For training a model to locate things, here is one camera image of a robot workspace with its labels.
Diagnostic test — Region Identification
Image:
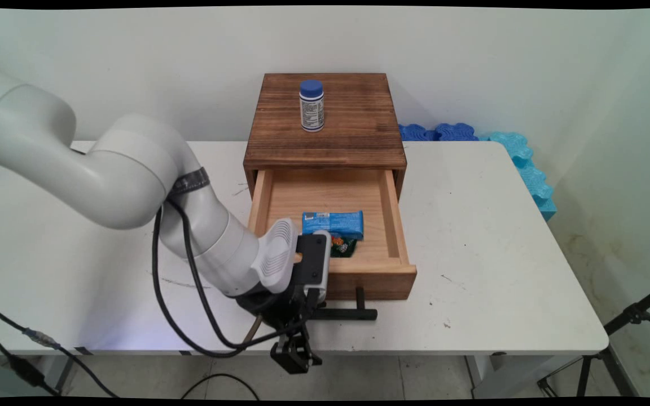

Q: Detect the black tripod stand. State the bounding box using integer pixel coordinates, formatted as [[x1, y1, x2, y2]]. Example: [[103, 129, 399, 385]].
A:
[[537, 281, 650, 398]]

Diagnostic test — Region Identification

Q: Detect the white table leg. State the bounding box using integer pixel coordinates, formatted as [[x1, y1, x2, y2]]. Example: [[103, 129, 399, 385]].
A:
[[465, 354, 564, 399]]

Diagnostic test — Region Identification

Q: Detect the wooden drawer with black handle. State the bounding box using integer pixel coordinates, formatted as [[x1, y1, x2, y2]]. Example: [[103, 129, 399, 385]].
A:
[[247, 167, 418, 321]]

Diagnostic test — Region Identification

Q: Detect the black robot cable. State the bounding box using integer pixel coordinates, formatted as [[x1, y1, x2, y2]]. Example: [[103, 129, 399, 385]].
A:
[[151, 197, 305, 359]]

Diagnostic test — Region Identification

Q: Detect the grey table leg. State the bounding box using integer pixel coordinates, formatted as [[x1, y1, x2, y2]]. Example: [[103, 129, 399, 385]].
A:
[[49, 355, 78, 394]]

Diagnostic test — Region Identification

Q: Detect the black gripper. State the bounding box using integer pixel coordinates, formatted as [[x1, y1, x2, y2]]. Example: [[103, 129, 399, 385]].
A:
[[236, 285, 326, 375]]

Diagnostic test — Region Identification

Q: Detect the grey cable strap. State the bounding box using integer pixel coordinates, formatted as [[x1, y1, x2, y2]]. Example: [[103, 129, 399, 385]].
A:
[[168, 167, 212, 197]]

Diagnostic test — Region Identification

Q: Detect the black floor cable loop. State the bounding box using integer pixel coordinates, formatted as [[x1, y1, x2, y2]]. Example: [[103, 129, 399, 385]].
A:
[[181, 373, 260, 400]]

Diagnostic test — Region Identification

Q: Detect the blue snack packet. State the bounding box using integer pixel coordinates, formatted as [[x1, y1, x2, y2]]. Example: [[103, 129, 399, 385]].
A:
[[301, 210, 365, 241]]

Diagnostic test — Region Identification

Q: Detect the green snack packet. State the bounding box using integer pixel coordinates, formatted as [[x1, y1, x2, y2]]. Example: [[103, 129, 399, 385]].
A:
[[329, 234, 358, 259]]

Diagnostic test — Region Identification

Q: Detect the dark blue foam mat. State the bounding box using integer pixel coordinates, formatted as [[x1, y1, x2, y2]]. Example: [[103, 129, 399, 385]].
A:
[[398, 123, 479, 142]]

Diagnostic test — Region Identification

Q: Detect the white bottle with blue cap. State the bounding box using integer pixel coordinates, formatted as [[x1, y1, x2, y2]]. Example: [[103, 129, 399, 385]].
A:
[[299, 80, 326, 133]]

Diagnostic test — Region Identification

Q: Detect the black cable with plug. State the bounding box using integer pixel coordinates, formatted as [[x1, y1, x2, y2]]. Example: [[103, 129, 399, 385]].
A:
[[0, 316, 62, 397]]

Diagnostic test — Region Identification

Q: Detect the cyan foam mat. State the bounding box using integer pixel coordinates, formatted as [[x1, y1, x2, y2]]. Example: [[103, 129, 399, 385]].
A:
[[477, 132, 557, 222]]

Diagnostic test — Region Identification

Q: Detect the black cable with grey connector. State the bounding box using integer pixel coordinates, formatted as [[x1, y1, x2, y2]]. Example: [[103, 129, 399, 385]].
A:
[[0, 301, 121, 399]]

